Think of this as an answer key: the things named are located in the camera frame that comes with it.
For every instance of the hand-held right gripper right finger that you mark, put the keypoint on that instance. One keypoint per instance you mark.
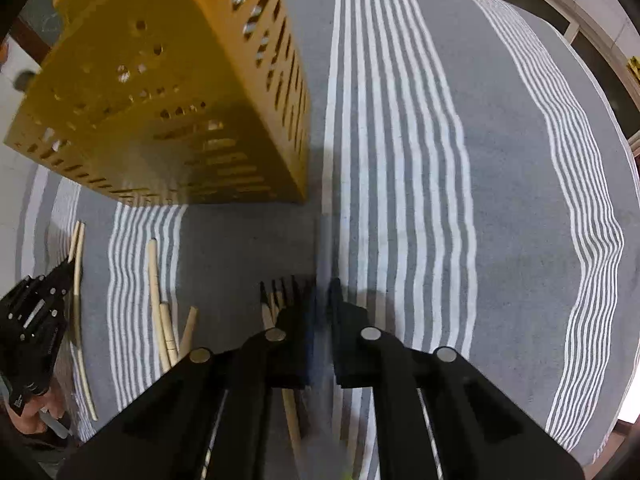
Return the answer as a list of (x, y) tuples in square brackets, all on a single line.
[(350, 355)]

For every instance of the fork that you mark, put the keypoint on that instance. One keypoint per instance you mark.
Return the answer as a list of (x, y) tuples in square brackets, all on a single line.
[(291, 415)]

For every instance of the wooden chopstick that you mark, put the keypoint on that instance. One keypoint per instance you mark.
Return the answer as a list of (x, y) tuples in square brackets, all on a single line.
[(74, 245), (155, 290), (188, 332), (169, 335), (78, 330)]

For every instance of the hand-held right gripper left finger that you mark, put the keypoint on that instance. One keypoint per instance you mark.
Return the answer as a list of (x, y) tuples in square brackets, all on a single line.
[(295, 355)]

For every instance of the grey striped tablecloth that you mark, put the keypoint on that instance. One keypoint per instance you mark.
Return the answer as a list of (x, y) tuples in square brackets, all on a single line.
[(500, 210)]

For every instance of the yellow perforated utensil holder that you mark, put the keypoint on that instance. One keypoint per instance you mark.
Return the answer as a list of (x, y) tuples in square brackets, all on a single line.
[(150, 110)]

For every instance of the person's left hand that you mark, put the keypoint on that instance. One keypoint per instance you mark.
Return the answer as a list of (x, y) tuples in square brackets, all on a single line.
[(31, 412)]

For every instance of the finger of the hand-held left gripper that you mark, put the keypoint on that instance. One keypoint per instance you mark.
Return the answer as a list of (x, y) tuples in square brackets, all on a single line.
[(40, 300)]

